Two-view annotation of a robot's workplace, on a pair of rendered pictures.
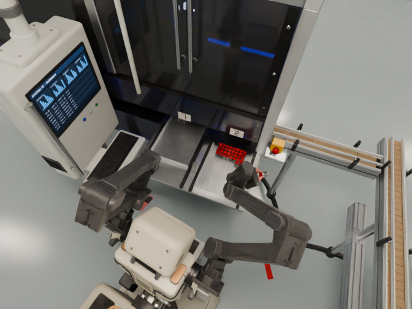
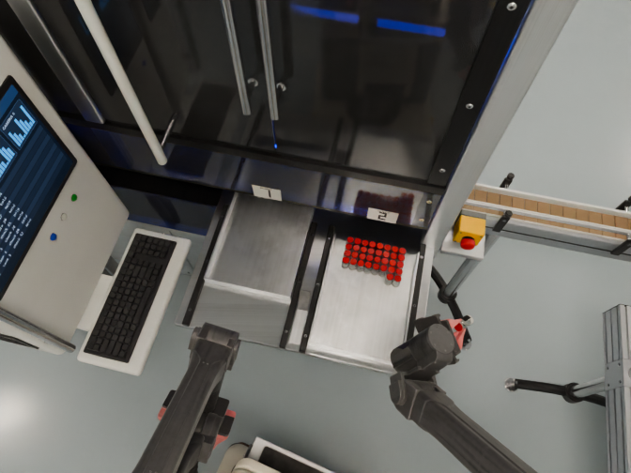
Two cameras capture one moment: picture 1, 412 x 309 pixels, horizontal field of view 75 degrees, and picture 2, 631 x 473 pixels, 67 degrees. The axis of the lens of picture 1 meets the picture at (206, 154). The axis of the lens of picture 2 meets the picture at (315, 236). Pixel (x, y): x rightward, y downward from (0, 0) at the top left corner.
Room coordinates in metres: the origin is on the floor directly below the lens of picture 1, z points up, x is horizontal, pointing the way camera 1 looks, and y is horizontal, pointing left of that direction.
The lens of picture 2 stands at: (0.36, 0.07, 2.22)
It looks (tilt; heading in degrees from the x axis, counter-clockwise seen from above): 64 degrees down; 355
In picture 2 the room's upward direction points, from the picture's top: straight up
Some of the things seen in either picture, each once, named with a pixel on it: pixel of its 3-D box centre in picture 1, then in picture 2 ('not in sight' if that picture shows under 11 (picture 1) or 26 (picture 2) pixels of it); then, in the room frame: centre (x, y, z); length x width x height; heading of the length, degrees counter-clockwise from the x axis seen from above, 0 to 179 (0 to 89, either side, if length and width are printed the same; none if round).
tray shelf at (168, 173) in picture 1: (200, 158); (312, 273); (0.89, 0.03, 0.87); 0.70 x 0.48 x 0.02; 72
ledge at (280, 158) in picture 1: (276, 151); (463, 236); (0.98, -0.45, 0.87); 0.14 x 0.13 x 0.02; 162
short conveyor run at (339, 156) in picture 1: (324, 148); (560, 218); (0.99, -0.74, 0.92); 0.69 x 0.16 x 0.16; 72
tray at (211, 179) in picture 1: (224, 170); (365, 297); (0.80, -0.11, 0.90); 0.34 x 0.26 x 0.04; 162
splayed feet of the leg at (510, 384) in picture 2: (328, 253); (568, 394); (0.56, -1.04, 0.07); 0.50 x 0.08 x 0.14; 72
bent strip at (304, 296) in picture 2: (190, 175); (300, 316); (0.75, 0.08, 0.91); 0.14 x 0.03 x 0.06; 162
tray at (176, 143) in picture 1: (179, 139); (262, 237); (1.01, 0.17, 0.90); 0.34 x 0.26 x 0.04; 162
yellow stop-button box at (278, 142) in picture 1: (277, 144); (469, 228); (0.94, -0.42, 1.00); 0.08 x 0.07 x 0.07; 162
